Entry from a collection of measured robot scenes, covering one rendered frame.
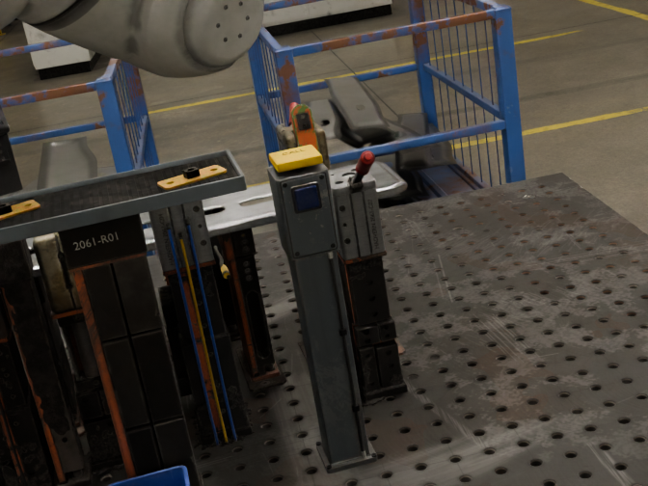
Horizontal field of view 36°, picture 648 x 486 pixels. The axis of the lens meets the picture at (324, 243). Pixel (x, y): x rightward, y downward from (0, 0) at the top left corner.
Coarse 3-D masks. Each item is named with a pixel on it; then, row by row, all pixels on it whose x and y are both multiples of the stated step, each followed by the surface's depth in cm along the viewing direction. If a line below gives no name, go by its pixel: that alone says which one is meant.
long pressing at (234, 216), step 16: (384, 176) 167; (400, 176) 167; (240, 192) 171; (256, 192) 170; (384, 192) 161; (400, 192) 162; (208, 208) 166; (224, 208) 165; (240, 208) 163; (256, 208) 162; (272, 208) 161; (144, 224) 165; (208, 224) 159; (224, 224) 157; (240, 224) 157; (256, 224) 157; (32, 240) 165; (32, 256) 157
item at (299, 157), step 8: (272, 152) 132; (280, 152) 131; (288, 152) 131; (296, 152) 130; (304, 152) 130; (312, 152) 129; (272, 160) 129; (280, 160) 128; (288, 160) 127; (296, 160) 127; (304, 160) 127; (312, 160) 128; (320, 160) 128; (280, 168) 127; (288, 168) 127; (296, 168) 127; (304, 168) 130
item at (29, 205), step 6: (0, 204) 125; (6, 204) 124; (18, 204) 127; (24, 204) 126; (30, 204) 127; (36, 204) 126; (0, 210) 124; (6, 210) 124; (12, 210) 124; (18, 210) 124; (24, 210) 124; (30, 210) 125; (0, 216) 123; (6, 216) 123; (12, 216) 124
